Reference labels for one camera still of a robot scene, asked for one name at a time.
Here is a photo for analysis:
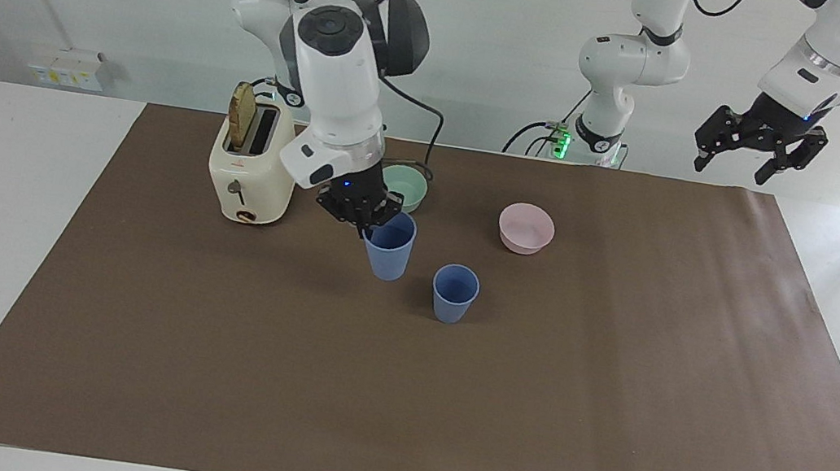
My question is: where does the white wall socket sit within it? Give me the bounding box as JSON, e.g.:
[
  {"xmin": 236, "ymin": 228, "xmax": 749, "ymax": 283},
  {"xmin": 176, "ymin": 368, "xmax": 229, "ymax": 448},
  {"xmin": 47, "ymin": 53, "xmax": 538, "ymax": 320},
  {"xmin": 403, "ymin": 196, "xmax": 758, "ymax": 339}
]
[{"xmin": 25, "ymin": 42, "xmax": 108, "ymax": 94}]

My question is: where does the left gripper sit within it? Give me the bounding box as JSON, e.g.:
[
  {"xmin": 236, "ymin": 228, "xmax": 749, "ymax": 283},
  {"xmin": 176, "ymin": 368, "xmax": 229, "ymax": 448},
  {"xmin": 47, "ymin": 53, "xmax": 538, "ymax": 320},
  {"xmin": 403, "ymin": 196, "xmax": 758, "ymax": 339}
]
[{"xmin": 689, "ymin": 81, "xmax": 834, "ymax": 194}]

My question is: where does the toast slice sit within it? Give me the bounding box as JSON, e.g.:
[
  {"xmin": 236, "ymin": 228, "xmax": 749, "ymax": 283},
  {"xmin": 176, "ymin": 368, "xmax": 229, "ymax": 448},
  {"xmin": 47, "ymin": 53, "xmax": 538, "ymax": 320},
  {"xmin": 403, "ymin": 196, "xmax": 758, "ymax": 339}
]
[{"xmin": 224, "ymin": 80, "xmax": 262, "ymax": 153}]

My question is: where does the pink bowl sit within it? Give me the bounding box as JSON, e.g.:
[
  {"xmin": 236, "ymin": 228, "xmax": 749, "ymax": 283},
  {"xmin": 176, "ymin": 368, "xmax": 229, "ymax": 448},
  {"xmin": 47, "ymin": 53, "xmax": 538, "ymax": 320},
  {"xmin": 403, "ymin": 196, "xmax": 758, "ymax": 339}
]
[{"xmin": 494, "ymin": 199, "xmax": 559, "ymax": 259}]

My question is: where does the blue plastic cup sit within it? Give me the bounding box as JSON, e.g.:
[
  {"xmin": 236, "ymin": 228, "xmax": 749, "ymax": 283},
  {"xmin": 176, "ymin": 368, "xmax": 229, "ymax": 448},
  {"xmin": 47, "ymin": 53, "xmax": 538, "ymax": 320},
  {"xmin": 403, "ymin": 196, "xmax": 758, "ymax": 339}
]
[
  {"xmin": 357, "ymin": 207, "xmax": 420, "ymax": 285},
  {"xmin": 427, "ymin": 261, "xmax": 483, "ymax": 329}
]

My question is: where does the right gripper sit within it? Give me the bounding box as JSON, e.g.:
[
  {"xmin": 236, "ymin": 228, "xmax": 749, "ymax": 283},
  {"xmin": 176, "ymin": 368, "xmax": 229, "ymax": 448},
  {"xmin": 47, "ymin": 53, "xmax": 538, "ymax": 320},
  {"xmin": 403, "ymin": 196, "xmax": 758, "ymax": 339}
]
[{"xmin": 313, "ymin": 157, "xmax": 409, "ymax": 236}]

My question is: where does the cream toaster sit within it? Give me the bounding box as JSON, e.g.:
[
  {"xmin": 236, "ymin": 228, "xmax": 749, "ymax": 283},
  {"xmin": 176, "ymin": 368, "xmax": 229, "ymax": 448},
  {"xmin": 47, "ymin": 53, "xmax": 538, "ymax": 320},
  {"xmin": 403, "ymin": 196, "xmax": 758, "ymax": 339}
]
[{"xmin": 200, "ymin": 87, "xmax": 309, "ymax": 231}]

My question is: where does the green bowl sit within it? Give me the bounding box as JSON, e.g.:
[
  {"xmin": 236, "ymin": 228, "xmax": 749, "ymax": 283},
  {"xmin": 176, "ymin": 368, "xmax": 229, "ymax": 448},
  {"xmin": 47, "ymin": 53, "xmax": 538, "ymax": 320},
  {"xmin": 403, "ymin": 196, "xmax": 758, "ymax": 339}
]
[{"xmin": 376, "ymin": 161, "xmax": 432, "ymax": 217}]

